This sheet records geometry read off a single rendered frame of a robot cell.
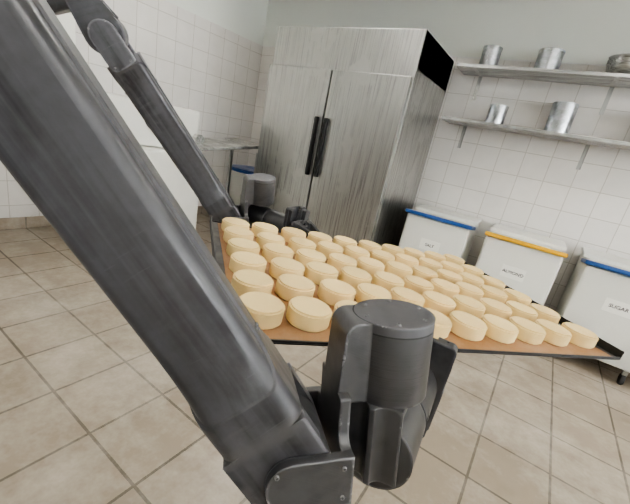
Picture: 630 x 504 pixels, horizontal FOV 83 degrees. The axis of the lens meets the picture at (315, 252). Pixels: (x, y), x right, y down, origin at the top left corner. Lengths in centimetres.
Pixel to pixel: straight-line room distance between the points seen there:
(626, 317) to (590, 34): 211
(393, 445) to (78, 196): 24
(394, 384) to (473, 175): 345
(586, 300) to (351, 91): 229
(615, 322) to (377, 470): 287
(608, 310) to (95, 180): 302
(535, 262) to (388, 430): 276
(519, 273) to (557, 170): 102
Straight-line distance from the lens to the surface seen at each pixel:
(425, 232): 309
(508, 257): 299
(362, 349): 24
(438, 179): 372
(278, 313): 37
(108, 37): 69
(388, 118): 295
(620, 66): 344
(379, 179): 293
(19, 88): 22
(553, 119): 340
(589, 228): 362
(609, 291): 304
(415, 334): 24
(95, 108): 21
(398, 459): 28
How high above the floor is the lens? 120
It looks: 18 degrees down
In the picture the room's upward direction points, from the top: 12 degrees clockwise
